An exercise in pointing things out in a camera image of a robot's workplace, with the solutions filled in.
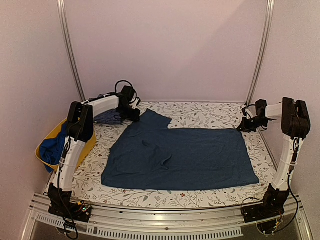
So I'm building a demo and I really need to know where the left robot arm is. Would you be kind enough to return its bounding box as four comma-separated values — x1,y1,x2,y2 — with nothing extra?
48,79,141,217

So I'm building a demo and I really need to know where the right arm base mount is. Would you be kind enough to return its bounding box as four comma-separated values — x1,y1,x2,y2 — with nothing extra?
240,184,290,223

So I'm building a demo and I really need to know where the left aluminium frame post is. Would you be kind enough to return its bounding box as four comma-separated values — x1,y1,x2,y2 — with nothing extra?
56,0,86,101

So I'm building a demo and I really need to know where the aluminium frame post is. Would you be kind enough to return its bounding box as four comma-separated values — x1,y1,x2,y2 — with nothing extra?
56,0,86,101
245,0,275,106

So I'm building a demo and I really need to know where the teal blue t-shirt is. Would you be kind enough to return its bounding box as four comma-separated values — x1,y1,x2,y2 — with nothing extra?
101,109,259,191

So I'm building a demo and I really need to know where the floral tablecloth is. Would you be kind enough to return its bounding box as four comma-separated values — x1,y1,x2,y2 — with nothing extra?
71,102,276,209

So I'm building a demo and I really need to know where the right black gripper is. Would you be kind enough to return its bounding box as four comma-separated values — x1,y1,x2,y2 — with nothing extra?
237,116,268,133

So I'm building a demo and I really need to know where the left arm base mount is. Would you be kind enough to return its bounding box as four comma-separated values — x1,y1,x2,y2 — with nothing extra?
47,183,92,223

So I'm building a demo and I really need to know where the folded blue checkered shirt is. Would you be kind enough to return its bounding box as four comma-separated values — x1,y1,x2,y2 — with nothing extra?
91,93,123,125

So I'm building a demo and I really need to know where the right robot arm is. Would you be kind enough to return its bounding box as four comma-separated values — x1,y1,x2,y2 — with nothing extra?
237,97,311,218

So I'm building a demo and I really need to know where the royal blue garment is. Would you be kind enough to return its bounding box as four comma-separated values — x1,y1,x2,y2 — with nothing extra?
37,120,67,173

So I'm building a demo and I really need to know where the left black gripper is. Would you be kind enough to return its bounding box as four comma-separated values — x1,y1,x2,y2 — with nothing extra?
119,104,141,123

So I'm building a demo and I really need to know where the front aluminium rail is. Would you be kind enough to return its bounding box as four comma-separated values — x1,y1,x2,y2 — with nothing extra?
21,192,313,240

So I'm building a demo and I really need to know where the right aluminium frame post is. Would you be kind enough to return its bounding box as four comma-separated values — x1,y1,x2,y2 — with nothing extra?
245,0,275,106

